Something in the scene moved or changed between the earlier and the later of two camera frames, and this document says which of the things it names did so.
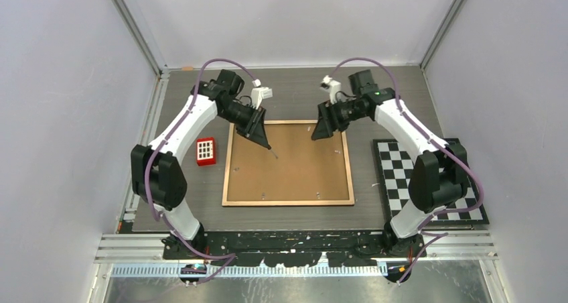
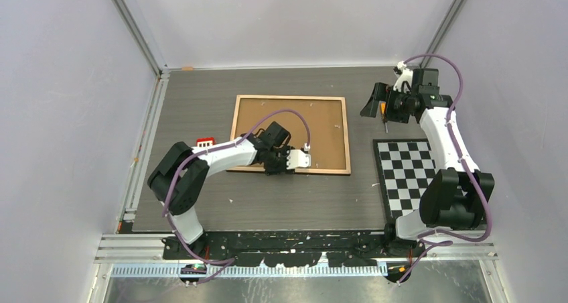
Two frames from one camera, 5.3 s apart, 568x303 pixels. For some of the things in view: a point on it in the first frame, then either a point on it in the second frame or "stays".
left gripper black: [254, 129] -> [281, 169]
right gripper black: [327, 121] -> [380, 93]
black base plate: [298, 249] stays
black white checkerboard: [395, 165] stays
